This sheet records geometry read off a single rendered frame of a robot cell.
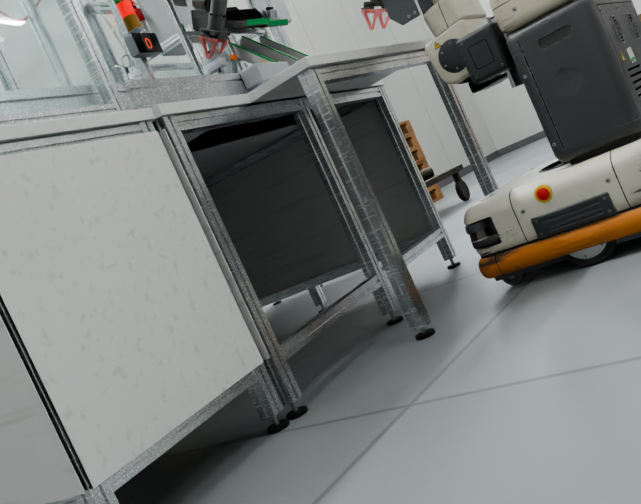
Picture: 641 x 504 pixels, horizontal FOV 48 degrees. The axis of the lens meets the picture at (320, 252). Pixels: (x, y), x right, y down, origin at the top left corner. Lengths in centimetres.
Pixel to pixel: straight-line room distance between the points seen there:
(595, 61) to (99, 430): 151
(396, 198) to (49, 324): 205
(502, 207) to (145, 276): 108
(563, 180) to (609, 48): 36
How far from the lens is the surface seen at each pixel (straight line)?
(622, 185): 209
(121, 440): 148
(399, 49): 254
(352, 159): 206
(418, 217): 319
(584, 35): 210
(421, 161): 857
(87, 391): 145
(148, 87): 202
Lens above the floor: 46
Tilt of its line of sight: 3 degrees down
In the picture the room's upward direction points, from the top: 24 degrees counter-clockwise
